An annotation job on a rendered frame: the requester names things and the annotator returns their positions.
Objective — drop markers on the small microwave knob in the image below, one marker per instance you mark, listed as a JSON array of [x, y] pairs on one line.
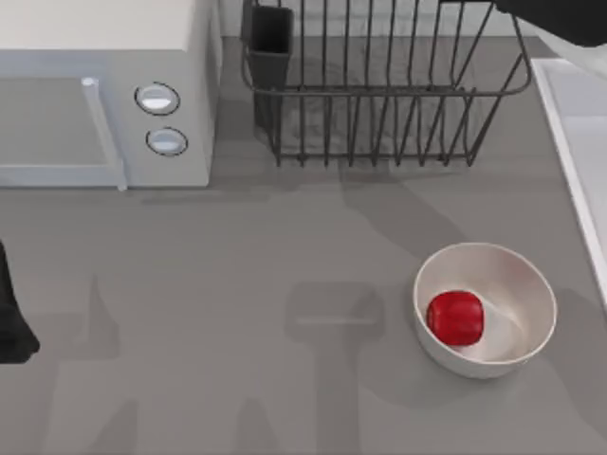
[[166, 141]]

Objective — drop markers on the red bell pepper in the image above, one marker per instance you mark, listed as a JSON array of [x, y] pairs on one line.
[[455, 317]]

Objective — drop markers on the black utensil cup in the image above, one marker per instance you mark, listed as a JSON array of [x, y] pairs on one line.
[[268, 47]]

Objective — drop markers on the large microwave knob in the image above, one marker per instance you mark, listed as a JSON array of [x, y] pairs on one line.
[[157, 98]]

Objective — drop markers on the pale microwave oven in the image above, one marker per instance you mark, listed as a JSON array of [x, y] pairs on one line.
[[189, 61]]

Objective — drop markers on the white bowl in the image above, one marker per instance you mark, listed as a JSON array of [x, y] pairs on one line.
[[517, 294]]

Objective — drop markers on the white sink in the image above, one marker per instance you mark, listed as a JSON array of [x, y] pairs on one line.
[[576, 156]]

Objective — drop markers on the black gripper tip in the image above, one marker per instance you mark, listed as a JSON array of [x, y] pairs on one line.
[[12, 322]]

